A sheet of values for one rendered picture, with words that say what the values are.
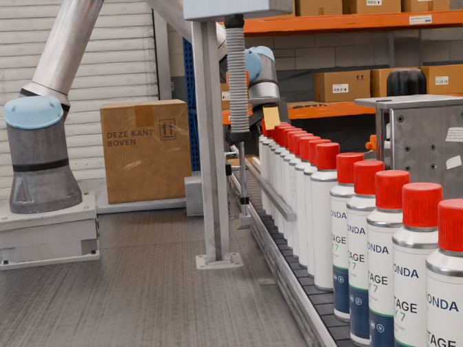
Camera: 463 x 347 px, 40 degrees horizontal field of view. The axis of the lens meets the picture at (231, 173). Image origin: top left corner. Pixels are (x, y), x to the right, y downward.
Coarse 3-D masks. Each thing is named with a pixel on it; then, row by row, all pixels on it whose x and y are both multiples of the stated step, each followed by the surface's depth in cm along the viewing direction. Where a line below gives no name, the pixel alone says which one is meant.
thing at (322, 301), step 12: (252, 180) 183; (252, 192) 165; (252, 204) 151; (264, 216) 136; (276, 240) 116; (288, 252) 108; (288, 264) 106; (300, 276) 95; (312, 288) 90; (312, 300) 85; (324, 300) 85; (324, 312) 81; (324, 324) 80; (336, 324) 76; (348, 324) 76; (336, 336) 73; (348, 336) 73
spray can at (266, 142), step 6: (270, 132) 133; (270, 138) 133; (264, 144) 133; (264, 150) 134; (264, 156) 134; (264, 162) 134; (264, 168) 135; (264, 174) 135; (270, 186) 134; (270, 204) 135; (270, 210) 135; (270, 216) 135
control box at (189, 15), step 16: (192, 0) 108; (208, 0) 106; (224, 0) 105; (240, 0) 103; (256, 0) 102; (272, 0) 101; (288, 0) 107; (192, 16) 108; (208, 16) 107; (224, 16) 106; (256, 16) 108; (272, 16) 110
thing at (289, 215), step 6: (234, 150) 191; (246, 162) 162; (252, 168) 152; (252, 174) 147; (258, 174) 142; (258, 180) 135; (264, 180) 133; (264, 186) 127; (270, 192) 120; (270, 198) 119; (276, 198) 114; (276, 204) 111; (282, 204) 108; (282, 210) 105; (288, 210) 103; (288, 216) 101
